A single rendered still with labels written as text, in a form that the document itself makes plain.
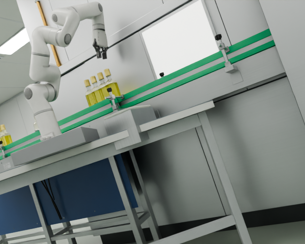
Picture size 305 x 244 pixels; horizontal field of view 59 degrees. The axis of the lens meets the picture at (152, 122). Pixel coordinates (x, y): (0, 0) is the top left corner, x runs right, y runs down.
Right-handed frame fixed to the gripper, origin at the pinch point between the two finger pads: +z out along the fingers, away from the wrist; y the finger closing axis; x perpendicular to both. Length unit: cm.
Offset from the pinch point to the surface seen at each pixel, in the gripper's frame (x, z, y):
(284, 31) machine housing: 102, 10, 22
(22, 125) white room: -498, 59, -308
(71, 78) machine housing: -41.1, 8.5, -14.9
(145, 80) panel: 22.3, 17.8, -12.2
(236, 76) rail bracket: 81, 23, 6
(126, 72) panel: 8.7, 10.9, -12.1
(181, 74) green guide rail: 53, 19, 4
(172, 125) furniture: 51, 44, 19
